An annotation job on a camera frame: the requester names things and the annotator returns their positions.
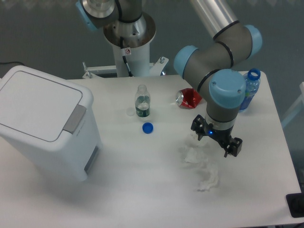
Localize crushed red soda can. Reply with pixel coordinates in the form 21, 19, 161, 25
176, 88, 202, 109

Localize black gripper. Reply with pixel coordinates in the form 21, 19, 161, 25
191, 114, 243, 158

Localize blue bottle cap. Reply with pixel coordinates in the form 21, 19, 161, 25
142, 122, 154, 134

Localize clear green label bottle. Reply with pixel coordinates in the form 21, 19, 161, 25
135, 85, 151, 118

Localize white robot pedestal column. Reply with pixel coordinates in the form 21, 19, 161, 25
112, 43, 150, 77

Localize crumpled white tissue lower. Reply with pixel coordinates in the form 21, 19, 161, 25
197, 159, 219, 192

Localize crumpled white tissue upper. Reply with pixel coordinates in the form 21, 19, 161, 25
179, 133, 214, 166

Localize white chair frame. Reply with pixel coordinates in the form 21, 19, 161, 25
281, 82, 304, 129

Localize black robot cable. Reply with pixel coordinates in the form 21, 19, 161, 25
120, 37, 133, 77

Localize black device at edge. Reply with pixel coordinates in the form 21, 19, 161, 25
286, 193, 304, 218

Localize white bottle cap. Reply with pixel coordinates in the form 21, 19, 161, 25
126, 107, 135, 116

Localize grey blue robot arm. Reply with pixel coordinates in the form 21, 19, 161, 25
76, 0, 262, 156

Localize blue plastic water bottle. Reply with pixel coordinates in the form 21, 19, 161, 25
239, 68, 261, 112

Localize white trash can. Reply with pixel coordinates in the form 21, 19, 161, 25
0, 66, 102, 181

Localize crumpled white tissue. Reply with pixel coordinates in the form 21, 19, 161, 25
197, 159, 219, 192
179, 133, 214, 166

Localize white pedestal base frame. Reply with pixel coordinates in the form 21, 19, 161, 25
82, 57, 169, 78

